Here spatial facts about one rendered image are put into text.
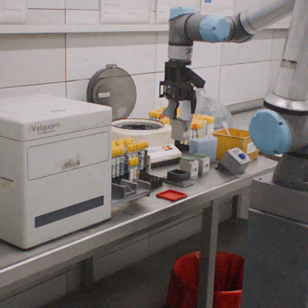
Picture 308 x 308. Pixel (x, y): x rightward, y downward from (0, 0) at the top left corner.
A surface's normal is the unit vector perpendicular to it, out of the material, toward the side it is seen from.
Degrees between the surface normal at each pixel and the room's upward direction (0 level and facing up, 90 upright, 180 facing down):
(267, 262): 90
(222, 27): 90
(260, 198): 90
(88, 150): 90
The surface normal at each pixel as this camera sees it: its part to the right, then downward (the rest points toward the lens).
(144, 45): 0.76, 0.20
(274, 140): -0.74, 0.24
